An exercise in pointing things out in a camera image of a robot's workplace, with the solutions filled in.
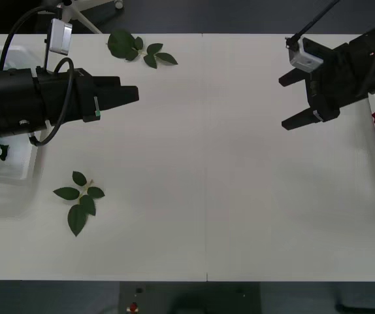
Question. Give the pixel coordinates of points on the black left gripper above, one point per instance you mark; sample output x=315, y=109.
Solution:
x=60, y=98

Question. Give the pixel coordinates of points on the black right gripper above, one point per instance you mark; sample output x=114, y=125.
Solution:
x=332, y=81

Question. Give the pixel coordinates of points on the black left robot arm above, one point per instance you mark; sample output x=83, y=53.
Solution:
x=4, y=98

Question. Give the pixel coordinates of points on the dark robot base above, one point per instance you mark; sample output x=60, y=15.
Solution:
x=190, y=297

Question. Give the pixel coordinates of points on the loose green leaf twig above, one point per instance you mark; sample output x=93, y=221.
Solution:
x=120, y=42
x=76, y=217

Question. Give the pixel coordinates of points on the white chair base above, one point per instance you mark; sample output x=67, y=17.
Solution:
x=88, y=21

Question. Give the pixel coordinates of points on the red emergency button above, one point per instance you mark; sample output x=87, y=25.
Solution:
x=133, y=307

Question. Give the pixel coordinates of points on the pale grey right wrist camera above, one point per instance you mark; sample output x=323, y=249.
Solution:
x=305, y=60

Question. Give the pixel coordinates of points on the pale grey wrist camera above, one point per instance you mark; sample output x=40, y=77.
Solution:
x=60, y=36
x=305, y=60

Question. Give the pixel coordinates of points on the pale grey left wrist camera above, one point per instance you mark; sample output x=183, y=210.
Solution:
x=60, y=36

